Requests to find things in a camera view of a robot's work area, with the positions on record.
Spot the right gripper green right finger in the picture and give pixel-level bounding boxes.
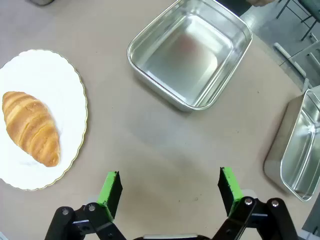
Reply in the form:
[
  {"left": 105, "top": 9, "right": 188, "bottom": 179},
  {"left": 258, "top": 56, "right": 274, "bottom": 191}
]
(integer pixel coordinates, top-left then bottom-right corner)
[{"left": 212, "top": 166, "right": 300, "bottom": 240}]

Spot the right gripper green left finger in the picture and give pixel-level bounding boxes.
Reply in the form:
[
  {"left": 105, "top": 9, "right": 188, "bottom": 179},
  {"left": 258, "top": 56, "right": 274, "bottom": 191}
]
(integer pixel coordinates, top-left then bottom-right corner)
[{"left": 44, "top": 171, "right": 128, "bottom": 240}]

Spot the golden croissant bread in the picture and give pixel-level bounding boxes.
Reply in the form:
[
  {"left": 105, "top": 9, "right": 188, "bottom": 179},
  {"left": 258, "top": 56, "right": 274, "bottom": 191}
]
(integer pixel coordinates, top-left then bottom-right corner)
[{"left": 1, "top": 91, "right": 61, "bottom": 168}]

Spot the rectangular steel container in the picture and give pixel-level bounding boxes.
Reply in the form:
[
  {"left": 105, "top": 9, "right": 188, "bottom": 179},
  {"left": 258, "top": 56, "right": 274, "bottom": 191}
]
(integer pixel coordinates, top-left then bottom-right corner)
[
  {"left": 126, "top": 0, "right": 253, "bottom": 112},
  {"left": 263, "top": 89, "right": 320, "bottom": 203}
]

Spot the person's left hand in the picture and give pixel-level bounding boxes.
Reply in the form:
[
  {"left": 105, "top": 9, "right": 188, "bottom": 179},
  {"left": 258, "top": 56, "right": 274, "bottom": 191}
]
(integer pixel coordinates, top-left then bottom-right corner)
[{"left": 246, "top": 0, "right": 275, "bottom": 8}]

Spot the white scalloped plate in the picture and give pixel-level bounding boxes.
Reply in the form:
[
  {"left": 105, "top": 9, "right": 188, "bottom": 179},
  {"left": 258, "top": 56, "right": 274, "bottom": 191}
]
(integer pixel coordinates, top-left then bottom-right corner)
[{"left": 0, "top": 48, "right": 88, "bottom": 192}]

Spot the white table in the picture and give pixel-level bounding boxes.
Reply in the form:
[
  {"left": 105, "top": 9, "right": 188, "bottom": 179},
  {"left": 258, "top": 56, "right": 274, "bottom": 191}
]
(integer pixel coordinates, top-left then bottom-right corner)
[{"left": 273, "top": 39, "right": 320, "bottom": 92}]

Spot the black folding chair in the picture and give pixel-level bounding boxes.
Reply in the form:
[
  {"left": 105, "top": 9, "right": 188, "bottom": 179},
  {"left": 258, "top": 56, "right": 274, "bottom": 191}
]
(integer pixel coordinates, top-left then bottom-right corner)
[{"left": 276, "top": 0, "right": 320, "bottom": 42}]

